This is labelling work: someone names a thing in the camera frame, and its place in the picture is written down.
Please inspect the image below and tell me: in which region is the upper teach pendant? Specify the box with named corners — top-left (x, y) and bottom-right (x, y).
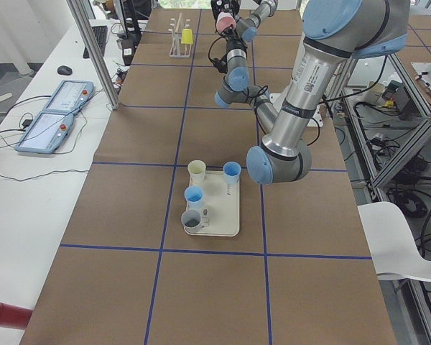
top-left (43, 80), bottom-right (94, 114)

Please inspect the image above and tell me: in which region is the teach pendant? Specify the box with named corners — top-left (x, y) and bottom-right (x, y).
top-left (43, 80), bottom-right (94, 114)
top-left (14, 111), bottom-right (74, 155)

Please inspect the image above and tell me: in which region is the red cylinder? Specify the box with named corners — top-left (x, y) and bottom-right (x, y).
top-left (0, 302), bottom-right (33, 330)

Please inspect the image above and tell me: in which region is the white plastic tray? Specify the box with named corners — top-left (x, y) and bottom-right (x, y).
top-left (183, 170), bottom-right (240, 237)

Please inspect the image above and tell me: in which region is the blue cup back left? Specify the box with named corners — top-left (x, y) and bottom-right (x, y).
top-left (223, 161), bottom-right (241, 185)

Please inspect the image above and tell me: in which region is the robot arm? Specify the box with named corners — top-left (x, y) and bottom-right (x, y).
top-left (246, 1), bottom-right (410, 185)
top-left (209, 1), bottom-right (277, 134)

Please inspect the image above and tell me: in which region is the aluminium frame post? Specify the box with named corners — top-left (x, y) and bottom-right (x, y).
top-left (66, 0), bottom-right (119, 110)

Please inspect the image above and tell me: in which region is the black camera cable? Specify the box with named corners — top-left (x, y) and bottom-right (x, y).
top-left (208, 34), bottom-right (238, 75)

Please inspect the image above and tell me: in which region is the white chair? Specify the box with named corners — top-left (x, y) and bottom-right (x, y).
top-left (358, 201), bottom-right (431, 282)

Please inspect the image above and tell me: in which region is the blue cup front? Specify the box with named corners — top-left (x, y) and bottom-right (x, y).
top-left (184, 185), bottom-right (204, 210)

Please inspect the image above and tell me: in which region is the black keyboard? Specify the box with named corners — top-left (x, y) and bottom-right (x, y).
top-left (82, 25), bottom-right (109, 59)

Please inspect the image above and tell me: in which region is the grey plastic cup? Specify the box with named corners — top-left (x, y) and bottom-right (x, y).
top-left (181, 209), bottom-right (202, 234)

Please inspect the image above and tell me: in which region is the white wire cup rack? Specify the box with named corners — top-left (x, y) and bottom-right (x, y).
top-left (168, 12), bottom-right (193, 58)

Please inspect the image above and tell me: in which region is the pink plastic cup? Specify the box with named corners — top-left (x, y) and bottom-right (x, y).
top-left (215, 11), bottom-right (236, 34)

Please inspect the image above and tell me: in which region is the yellow plastic cup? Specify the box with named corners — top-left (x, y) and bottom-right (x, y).
top-left (180, 28), bottom-right (193, 45)

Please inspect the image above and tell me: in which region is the black computer mouse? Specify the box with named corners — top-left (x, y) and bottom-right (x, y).
top-left (57, 65), bottom-right (73, 75)

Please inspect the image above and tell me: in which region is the pale cream cup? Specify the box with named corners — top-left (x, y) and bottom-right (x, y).
top-left (187, 160), bottom-right (206, 183)

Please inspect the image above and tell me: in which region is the blue cup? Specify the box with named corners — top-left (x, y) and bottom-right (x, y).
top-left (184, 185), bottom-right (204, 210)
top-left (223, 161), bottom-right (241, 185)

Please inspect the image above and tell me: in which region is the lower teach pendant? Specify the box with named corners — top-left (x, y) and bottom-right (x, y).
top-left (14, 111), bottom-right (74, 155)

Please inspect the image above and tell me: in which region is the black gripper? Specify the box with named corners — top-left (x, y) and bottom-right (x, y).
top-left (210, 0), bottom-right (239, 17)

